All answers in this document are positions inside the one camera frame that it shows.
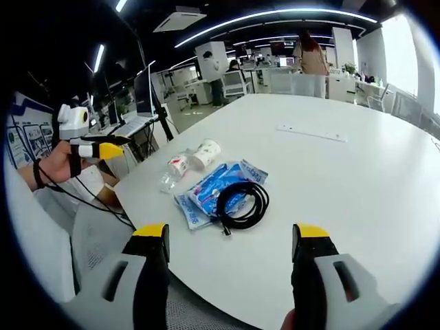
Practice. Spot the white paper cup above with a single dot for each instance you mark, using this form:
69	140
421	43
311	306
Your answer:
206	153

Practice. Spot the white flat strip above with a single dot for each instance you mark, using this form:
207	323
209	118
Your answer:
311	133

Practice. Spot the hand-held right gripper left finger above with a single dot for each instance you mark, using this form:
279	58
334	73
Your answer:
151	275

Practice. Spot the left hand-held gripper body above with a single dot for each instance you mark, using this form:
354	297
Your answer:
70	122

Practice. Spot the ceiling air conditioner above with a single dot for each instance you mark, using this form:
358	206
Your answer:
178	21

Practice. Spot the black tripod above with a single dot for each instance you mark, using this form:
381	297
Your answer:
164	117

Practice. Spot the person's right hand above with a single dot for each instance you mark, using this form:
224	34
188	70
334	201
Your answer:
290	321

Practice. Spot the green potted plant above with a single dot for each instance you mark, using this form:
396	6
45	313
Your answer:
350	68

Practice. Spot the clear plastic bottle red label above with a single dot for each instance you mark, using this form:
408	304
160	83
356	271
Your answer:
177	168

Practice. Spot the grey mesh chair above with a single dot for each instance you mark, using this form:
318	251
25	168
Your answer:
99	237

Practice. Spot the blue plastic packet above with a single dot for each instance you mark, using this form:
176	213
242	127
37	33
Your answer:
192	216

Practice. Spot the blue tissue packet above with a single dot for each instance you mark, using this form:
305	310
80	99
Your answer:
213	190

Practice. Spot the white mesh office chair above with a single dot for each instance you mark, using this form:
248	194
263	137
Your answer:
379	99
235	84
297	85

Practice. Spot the white table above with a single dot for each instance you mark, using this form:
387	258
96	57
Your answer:
309	178

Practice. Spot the wall poster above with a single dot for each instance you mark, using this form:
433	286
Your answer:
27	137

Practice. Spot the person's left hand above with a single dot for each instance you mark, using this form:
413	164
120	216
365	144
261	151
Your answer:
58	165

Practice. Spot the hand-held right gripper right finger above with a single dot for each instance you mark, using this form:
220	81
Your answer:
309	275

